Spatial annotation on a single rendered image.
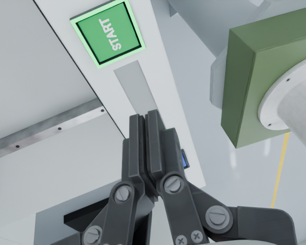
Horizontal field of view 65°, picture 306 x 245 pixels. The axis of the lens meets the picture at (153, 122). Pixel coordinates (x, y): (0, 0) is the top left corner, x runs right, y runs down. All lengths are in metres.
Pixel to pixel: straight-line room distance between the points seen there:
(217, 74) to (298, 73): 0.14
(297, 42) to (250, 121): 0.18
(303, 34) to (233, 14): 0.24
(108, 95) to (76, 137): 0.26
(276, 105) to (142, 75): 0.31
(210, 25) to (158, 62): 0.44
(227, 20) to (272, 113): 0.26
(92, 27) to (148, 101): 0.12
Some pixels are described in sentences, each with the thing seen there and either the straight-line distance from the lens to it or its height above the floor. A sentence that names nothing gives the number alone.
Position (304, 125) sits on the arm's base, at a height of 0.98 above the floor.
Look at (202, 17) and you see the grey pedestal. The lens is 0.75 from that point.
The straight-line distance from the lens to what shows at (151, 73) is 0.29.
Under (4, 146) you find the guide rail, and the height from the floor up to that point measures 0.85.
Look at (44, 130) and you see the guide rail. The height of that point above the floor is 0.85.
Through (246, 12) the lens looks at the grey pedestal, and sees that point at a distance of 0.66.
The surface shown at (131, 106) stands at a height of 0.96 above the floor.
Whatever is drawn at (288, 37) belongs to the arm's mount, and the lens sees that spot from 0.46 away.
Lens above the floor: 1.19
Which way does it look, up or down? 43 degrees down
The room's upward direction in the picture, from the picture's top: 160 degrees clockwise
